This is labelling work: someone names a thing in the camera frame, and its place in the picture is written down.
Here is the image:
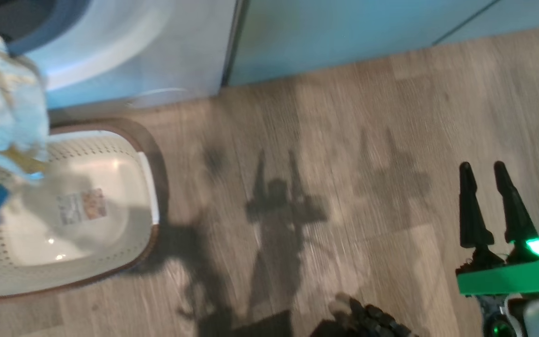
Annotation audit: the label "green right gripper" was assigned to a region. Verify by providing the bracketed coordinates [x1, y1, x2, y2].
[457, 161, 539, 295]

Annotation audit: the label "yellow baby garment blue cuffs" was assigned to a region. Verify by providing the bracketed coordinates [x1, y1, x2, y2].
[0, 9, 50, 230]

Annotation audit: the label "cream perforated laundry basket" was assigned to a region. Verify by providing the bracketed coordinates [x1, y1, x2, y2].
[0, 117, 169, 300]

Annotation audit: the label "white front-load washing machine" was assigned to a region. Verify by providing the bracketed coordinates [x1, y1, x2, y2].
[0, 0, 244, 125]

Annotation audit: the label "basket bottom label sticker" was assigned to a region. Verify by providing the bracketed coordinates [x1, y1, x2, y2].
[57, 188, 108, 225]

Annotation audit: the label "teal cabinet panel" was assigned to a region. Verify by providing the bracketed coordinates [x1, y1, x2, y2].
[223, 0, 539, 87]

